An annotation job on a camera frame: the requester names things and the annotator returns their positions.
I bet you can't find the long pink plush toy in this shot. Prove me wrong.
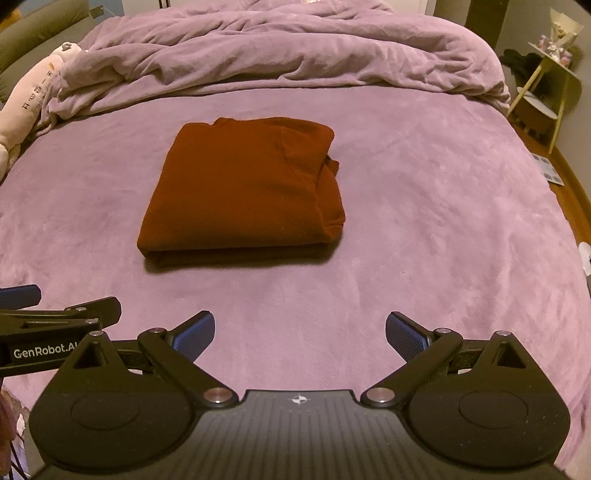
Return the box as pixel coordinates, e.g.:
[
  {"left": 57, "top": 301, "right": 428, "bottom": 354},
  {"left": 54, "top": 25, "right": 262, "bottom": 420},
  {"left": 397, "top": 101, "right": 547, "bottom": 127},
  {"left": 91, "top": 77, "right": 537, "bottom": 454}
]
[{"left": 0, "top": 41, "right": 88, "bottom": 176}]

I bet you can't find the yellow side table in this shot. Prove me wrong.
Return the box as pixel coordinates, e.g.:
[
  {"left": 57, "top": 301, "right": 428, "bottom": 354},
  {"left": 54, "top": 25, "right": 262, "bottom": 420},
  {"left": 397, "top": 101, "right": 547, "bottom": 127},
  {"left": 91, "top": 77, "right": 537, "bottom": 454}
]
[{"left": 507, "top": 41, "right": 583, "bottom": 148}]

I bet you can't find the dark clothes pile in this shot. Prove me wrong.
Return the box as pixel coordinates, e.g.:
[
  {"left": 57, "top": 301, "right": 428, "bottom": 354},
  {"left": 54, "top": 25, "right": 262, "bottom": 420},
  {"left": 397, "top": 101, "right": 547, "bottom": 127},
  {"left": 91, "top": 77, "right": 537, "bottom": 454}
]
[{"left": 501, "top": 48, "right": 544, "bottom": 88}]

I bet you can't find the purple blanket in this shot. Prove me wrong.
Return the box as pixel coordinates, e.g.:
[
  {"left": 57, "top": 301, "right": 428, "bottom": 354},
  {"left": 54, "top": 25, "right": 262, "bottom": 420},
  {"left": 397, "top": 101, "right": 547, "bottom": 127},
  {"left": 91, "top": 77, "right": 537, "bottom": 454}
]
[{"left": 34, "top": 0, "right": 511, "bottom": 137}]

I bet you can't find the red knit sweater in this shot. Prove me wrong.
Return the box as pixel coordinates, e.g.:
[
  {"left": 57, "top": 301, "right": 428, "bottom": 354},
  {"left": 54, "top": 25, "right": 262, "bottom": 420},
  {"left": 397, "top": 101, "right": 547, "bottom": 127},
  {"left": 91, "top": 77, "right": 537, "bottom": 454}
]
[{"left": 137, "top": 117, "right": 346, "bottom": 268}]

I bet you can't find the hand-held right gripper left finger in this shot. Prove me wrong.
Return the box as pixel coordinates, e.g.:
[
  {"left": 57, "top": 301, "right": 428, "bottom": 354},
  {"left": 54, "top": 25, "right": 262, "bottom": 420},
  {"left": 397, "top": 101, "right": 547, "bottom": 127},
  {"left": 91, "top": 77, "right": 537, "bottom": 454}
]
[{"left": 58, "top": 310, "right": 238, "bottom": 409}]

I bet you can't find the patterned paper sheet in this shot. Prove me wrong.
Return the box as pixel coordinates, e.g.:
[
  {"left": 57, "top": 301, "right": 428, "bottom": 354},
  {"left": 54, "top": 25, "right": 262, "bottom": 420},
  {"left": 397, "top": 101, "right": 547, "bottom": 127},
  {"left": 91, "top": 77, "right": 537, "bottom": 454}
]
[{"left": 531, "top": 152, "right": 567, "bottom": 188}]

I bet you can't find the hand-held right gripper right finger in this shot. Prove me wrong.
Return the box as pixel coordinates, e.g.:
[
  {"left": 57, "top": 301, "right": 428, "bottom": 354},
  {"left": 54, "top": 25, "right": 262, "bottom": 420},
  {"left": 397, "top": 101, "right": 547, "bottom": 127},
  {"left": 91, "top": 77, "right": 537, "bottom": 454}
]
[{"left": 361, "top": 311, "right": 541, "bottom": 409}]

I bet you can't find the dark wooden post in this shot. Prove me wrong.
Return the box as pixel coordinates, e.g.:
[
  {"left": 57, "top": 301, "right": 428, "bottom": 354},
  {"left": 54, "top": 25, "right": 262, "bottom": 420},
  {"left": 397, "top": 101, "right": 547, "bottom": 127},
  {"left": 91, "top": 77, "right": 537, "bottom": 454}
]
[{"left": 464, "top": 0, "right": 502, "bottom": 52}]

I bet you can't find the purple bed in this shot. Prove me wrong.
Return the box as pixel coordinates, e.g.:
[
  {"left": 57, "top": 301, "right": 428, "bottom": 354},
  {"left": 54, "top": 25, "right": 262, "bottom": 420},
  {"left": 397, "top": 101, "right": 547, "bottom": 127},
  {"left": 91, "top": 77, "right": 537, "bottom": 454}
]
[{"left": 0, "top": 83, "right": 591, "bottom": 480}]

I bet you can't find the olive green pillow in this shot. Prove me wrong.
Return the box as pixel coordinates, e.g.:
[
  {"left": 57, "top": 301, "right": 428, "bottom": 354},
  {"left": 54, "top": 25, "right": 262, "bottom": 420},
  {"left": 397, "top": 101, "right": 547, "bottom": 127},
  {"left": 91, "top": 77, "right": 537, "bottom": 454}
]
[{"left": 0, "top": 0, "right": 90, "bottom": 102}]

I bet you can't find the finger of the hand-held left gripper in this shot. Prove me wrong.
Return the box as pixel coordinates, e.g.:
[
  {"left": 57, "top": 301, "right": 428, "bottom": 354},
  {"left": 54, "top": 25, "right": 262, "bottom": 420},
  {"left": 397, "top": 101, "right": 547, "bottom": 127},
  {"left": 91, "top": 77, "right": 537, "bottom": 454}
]
[
  {"left": 0, "top": 285, "right": 42, "bottom": 309},
  {"left": 0, "top": 298, "right": 122, "bottom": 342}
]

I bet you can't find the wrapped flower bouquet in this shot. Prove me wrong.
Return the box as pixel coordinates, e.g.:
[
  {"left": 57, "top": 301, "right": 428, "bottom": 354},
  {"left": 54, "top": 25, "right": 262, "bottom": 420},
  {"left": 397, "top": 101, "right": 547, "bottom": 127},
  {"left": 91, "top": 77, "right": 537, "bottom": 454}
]
[{"left": 538, "top": 7, "right": 579, "bottom": 65}]

